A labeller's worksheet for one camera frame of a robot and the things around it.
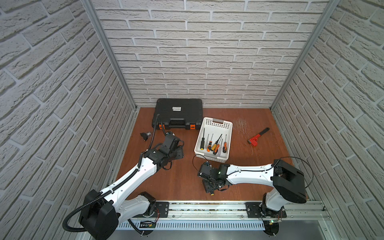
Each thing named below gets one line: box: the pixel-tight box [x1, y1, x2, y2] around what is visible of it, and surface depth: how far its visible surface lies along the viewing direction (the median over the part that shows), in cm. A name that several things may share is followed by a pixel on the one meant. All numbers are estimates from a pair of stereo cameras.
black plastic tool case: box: [152, 98, 204, 130], surface depth 110 cm
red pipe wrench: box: [247, 127, 270, 147], surface depth 102 cm
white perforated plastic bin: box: [194, 117, 233, 164], surface depth 102 cm
